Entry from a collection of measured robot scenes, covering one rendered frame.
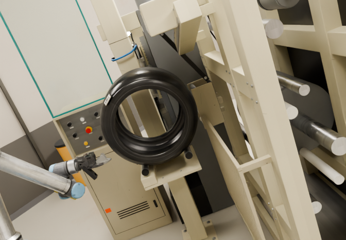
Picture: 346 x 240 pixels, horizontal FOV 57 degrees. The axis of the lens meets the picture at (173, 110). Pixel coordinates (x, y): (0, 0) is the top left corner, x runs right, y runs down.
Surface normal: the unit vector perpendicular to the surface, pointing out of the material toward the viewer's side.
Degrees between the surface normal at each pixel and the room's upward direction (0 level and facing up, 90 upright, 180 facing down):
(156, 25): 90
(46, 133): 90
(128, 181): 90
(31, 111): 90
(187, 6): 72
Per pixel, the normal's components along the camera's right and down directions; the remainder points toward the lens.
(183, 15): -0.01, -0.02
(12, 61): 0.68, -0.03
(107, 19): 0.10, 0.27
